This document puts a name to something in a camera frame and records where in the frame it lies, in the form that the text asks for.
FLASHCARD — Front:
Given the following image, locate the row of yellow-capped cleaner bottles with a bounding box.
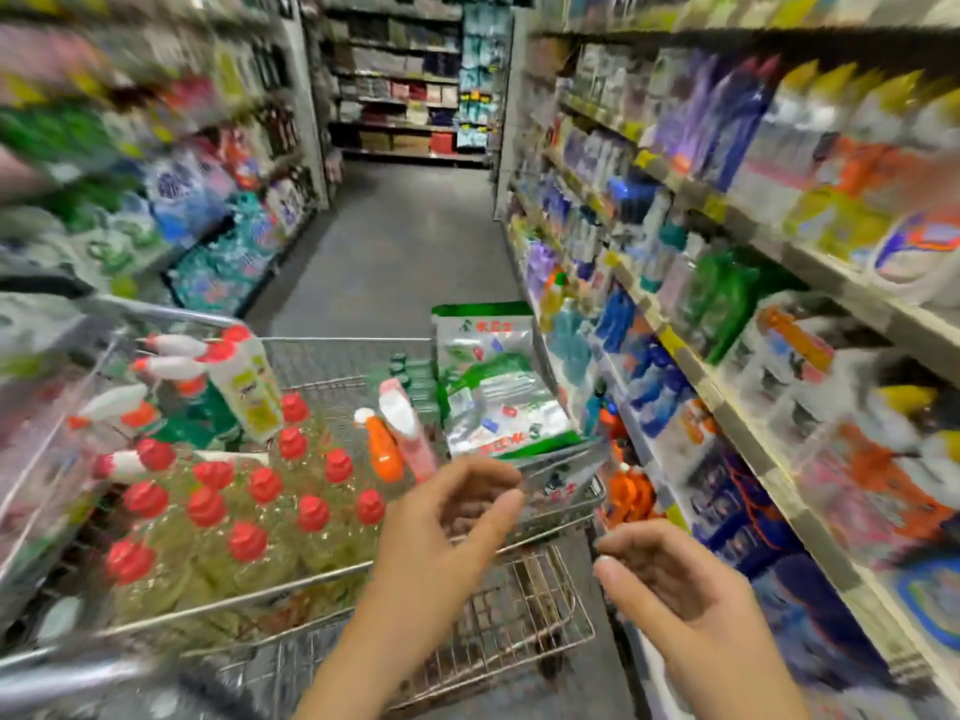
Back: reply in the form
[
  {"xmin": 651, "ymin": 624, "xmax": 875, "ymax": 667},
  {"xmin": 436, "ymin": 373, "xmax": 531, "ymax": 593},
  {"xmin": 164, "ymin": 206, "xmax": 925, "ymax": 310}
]
[{"xmin": 732, "ymin": 56, "xmax": 960, "ymax": 289}]

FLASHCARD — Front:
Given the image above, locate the cluster of teal cleaner bottles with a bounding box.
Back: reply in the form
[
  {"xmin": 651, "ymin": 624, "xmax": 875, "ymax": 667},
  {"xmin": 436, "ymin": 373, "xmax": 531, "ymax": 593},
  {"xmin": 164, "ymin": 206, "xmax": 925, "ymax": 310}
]
[{"xmin": 537, "ymin": 266, "xmax": 605, "ymax": 394}]

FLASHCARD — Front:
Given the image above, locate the person's right hand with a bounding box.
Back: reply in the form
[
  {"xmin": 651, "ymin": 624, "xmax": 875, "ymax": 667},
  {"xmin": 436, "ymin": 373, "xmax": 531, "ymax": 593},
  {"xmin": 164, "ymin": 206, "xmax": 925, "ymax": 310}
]
[{"xmin": 592, "ymin": 517, "xmax": 813, "ymax": 720}]

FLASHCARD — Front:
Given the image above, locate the row of green white pouches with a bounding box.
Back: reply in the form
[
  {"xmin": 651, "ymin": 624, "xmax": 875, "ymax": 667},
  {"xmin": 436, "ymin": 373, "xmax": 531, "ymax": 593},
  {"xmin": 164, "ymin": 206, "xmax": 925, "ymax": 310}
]
[{"xmin": 0, "ymin": 199, "xmax": 170, "ymax": 297}]

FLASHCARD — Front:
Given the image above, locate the distant store shelving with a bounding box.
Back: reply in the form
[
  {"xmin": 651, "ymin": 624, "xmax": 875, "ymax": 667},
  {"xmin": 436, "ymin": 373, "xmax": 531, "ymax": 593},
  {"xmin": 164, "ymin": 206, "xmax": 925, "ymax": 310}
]
[{"xmin": 307, "ymin": 0, "xmax": 522, "ymax": 169}]

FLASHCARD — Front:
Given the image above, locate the white red-capped cleaner bottle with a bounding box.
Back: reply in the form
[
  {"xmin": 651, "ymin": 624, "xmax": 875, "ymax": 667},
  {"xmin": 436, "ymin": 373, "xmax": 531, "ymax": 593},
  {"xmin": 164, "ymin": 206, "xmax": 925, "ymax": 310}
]
[{"xmin": 201, "ymin": 323, "xmax": 288, "ymax": 442}]

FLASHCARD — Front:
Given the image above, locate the person's left hand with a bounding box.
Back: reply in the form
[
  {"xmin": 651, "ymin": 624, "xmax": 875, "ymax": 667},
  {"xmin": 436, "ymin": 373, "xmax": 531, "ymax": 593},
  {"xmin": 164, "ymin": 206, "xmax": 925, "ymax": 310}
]
[{"xmin": 367, "ymin": 452, "xmax": 528, "ymax": 640}]

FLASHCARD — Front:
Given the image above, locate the row of teal blue pouches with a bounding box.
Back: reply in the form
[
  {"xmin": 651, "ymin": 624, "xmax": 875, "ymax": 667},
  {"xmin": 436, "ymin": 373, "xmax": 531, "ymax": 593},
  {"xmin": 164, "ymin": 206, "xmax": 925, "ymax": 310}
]
[{"xmin": 142, "ymin": 142, "xmax": 320, "ymax": 319}]

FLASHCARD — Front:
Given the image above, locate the yellow-capped pink-label cleaner bottle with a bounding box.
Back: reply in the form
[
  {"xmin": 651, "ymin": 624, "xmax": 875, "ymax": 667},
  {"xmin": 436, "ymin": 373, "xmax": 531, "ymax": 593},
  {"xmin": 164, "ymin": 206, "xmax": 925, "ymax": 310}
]
[
  {"xmin": 907, "ymin": 427, "xmax": 960, "ymax": 582},
  {"xmin": 837, "ymin": 382, "xmax": 939, "ymax": 571}
]

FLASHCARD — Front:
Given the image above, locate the row of purple cleaner bottles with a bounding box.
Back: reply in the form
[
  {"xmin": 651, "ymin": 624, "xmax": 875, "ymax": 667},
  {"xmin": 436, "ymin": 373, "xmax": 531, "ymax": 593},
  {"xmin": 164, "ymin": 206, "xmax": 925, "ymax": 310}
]
[{"xmin": 642, "ymin": 49, "xmax": 785, "ymax": 177}]

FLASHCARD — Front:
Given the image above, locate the orange white spray bottle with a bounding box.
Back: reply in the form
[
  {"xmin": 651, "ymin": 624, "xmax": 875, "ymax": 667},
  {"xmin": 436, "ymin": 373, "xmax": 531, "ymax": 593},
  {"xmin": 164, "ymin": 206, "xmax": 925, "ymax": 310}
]
[{"xmin": 354, "ymin": 406, "xmax": 408, "ymax": 487}]

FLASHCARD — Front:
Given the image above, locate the pack of green small bottles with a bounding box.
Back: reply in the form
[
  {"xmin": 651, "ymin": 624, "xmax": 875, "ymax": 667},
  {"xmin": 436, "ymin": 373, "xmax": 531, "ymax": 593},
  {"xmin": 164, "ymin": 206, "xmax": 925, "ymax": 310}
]
[{"xmin": 366, "ymin": 350, "xmax": 438, "ymax": 430}]

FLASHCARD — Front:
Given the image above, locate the grey shopping cart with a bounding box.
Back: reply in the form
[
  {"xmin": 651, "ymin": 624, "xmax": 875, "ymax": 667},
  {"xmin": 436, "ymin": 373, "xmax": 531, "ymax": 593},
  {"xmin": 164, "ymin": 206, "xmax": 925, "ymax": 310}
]
[{"xmin": 0, "ymin": 289, "xmax": 612, "ymax": 720}]

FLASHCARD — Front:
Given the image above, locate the store shelving with refill pouches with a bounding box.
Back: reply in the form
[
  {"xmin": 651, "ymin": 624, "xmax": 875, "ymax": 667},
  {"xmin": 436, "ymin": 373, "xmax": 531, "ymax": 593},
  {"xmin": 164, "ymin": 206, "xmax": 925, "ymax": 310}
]
[{"xmin": 0, "ymin": 0, "xmax": 335, "ymax": 342}]

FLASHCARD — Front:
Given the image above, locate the cluster of green cleaner bottles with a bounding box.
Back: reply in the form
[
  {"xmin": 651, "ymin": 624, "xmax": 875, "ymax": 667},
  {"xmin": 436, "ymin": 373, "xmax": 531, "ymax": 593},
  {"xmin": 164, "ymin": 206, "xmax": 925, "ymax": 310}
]
[{"xmin": 679, "ymin": 244, "xmax": 815, "ymax": 364}]

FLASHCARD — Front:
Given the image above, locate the large green white cleaner pouch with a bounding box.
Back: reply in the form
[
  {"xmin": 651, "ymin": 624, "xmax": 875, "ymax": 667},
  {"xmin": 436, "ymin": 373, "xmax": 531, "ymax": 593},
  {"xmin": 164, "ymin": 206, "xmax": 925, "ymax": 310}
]
[
  {"xmin": 441, "ymin": 367, "xmax": 582, "ymax": 463},
  {"xmin": 430, "ymin": 301, "xmax": 540, "ymax": 399}
]

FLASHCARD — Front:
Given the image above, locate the cluster of blue cleaner bottles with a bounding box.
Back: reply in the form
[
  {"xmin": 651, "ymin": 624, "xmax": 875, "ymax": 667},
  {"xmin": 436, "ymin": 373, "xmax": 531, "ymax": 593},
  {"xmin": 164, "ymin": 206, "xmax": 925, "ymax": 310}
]
[{"xmin": 589, "ymin": 281, "xmax": 710, "ymax": 447}]

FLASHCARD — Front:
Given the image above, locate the cluster of yellow red-capped bottles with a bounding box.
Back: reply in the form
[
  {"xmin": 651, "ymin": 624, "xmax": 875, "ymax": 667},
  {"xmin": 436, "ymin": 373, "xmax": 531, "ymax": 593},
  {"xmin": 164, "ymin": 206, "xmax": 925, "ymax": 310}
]
[{"xmin": 97, "ymin": 389, "xmax": 395, "ymax": 597}]

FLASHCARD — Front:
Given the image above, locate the cluster of orange trigger sprayers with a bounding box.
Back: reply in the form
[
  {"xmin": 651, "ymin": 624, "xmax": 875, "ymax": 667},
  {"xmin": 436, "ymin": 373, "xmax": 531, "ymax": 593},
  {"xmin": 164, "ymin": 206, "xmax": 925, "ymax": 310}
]
[{"xmin": 597, "ymin": 401, "xmax": 665, "ymax": 529}]

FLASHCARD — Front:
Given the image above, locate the clear-wrapped white bottle pack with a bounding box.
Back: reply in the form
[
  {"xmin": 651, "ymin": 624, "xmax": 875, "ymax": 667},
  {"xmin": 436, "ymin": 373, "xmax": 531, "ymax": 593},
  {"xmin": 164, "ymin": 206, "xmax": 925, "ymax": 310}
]
[{"xmin": 732, "ymin": 289, "xmax": 905, "ymax": 462}]

